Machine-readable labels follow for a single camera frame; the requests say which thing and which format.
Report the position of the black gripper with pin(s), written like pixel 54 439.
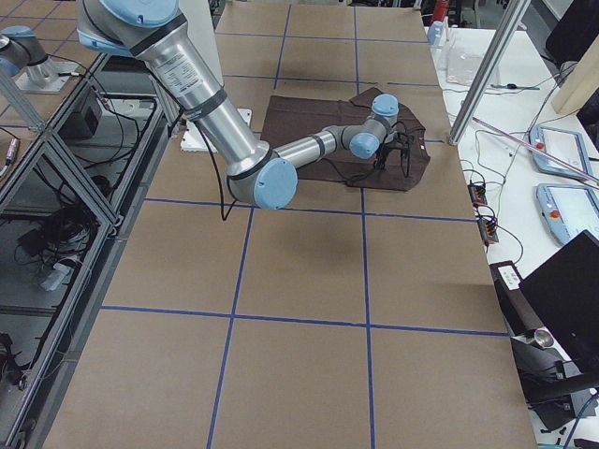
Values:
pixel 387 151

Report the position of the brown t-shirt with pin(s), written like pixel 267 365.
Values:
pixel 291 118

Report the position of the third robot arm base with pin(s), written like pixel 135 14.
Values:
pixel 23 55

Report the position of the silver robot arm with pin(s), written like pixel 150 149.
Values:
pixel 156 32

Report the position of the blue teach pendant far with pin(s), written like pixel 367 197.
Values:
pixel 567 146

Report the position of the blue teach pendant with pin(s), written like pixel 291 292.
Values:
pixel 567 146
pixel 568 210

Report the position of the blue teach pendant near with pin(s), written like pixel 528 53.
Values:
pixel 568 210

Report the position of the aluminium frame post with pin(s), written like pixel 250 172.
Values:
pixel 502 37

